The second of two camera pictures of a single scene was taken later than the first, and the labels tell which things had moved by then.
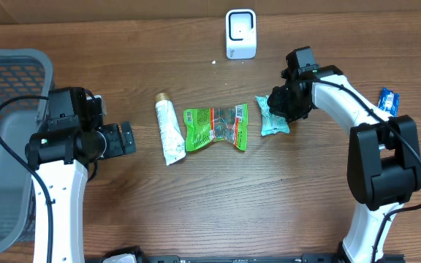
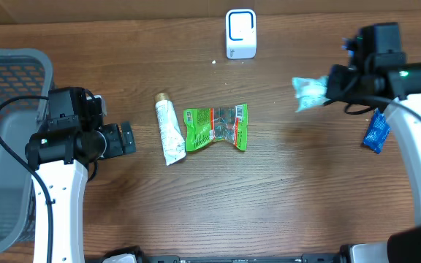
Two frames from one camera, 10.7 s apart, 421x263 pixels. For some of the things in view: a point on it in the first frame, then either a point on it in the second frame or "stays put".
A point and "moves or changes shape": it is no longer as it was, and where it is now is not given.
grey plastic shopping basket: x=6 y=188 stays put
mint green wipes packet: x=271 y=123 moves or changes shape
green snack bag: x=203 y=126 stays put
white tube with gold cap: x=171 y=133 stays put
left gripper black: x=116 y=147 stays put
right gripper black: x=275 y=107 to x=334 y=90
